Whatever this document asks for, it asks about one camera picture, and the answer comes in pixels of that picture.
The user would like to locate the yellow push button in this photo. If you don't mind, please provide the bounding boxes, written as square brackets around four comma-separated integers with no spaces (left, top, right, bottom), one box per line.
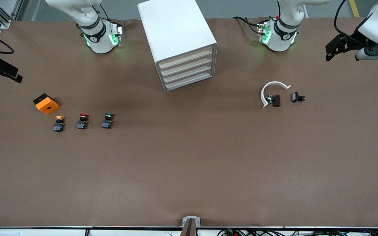
[53,116,65,132]

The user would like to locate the brown pointed post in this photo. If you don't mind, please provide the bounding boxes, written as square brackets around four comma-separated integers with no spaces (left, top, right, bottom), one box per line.
[180,219,198,236]

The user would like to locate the red push button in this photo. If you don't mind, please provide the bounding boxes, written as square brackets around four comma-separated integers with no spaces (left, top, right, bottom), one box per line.
[76,113,90,130]

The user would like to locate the white curved plastic piece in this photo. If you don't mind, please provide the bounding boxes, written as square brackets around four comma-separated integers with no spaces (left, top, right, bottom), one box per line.
[261,81,291,108]

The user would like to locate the white table edge rail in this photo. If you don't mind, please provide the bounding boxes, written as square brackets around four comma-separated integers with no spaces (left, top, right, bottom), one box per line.
[0,226,378,236]

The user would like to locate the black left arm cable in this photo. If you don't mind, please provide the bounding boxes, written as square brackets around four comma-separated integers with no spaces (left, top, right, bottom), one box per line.
[334,0,373,43]

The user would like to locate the brown table mat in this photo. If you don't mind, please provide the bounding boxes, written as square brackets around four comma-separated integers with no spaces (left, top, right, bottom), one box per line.
[0,17,378,228]

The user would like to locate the black base cable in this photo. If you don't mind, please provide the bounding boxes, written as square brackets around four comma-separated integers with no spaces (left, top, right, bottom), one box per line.
[232,16,265,35]

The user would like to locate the brown terminal block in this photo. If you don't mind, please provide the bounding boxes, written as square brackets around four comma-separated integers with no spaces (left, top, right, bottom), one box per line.
[266,93,281,108]

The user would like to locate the tangled black cables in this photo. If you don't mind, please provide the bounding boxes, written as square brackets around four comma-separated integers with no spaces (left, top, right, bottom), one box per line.
[217,228,378,236]

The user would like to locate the aluminium frame profile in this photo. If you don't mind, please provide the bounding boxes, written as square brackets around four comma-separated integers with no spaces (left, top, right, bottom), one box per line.
[0,0,24,30]

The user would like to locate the orange button box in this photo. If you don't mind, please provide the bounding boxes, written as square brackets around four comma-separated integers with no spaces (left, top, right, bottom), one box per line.
[33,93,60,115]

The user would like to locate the green push button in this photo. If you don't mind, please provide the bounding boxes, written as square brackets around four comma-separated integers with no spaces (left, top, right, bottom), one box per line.
[102,113,115,129]

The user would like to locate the grey metal bracket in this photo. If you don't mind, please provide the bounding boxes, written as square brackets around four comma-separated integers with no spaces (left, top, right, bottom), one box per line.
[182,216,201,227]

